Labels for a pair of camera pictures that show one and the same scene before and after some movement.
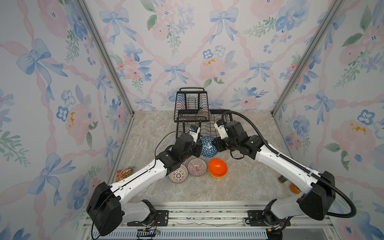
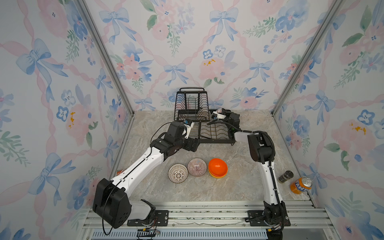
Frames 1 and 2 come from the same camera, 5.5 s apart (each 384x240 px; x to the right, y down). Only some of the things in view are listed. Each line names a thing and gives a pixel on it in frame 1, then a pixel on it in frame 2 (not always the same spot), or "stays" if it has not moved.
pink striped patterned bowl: [197, 167] stays
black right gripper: [218, 141] -> [228, 114]
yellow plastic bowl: [217, 177] stays
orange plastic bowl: [217, 168] stays
